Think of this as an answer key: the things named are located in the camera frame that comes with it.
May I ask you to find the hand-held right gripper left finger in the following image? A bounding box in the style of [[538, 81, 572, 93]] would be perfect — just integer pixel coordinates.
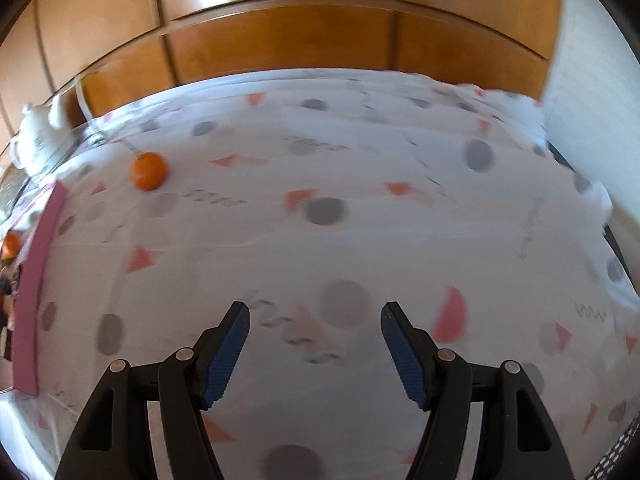
[[55, 301, 251, 480]]

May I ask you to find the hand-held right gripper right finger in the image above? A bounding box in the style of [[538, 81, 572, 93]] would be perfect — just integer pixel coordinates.
[[381, 302, 576, 480]]

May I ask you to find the orange mandarin with stem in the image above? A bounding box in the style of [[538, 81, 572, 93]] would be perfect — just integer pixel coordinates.
[[125, 142, 169, 191]]

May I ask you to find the pink shallow tray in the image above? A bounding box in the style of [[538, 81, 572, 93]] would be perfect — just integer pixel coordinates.
[[11, 182, 68, 397]]

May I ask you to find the woven wicker chair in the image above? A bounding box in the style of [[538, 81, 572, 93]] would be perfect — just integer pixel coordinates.
[[585, 420, 640, 480]]

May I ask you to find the white ceramic electric kettle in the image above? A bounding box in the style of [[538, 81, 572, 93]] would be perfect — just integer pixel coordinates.
[[9, 94, 72, 177]]

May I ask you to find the wooden wardrobe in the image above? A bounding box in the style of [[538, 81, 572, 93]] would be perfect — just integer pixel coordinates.
[[0, 0, 561, 153]]

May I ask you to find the white power cable with plug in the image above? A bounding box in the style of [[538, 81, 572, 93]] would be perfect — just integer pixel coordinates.
[[74, 80, 110, 147]]

